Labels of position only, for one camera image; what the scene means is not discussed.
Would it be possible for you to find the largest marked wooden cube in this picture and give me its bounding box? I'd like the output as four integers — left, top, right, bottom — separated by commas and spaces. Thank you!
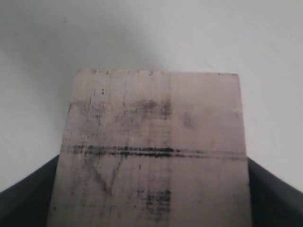
46, 69, 252, 227

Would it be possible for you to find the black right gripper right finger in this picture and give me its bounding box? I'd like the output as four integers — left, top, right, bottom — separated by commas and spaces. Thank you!
248, 158, 303, 227

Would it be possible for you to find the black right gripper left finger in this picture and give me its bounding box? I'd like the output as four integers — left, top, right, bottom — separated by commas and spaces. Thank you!
0, 156, 59, 227

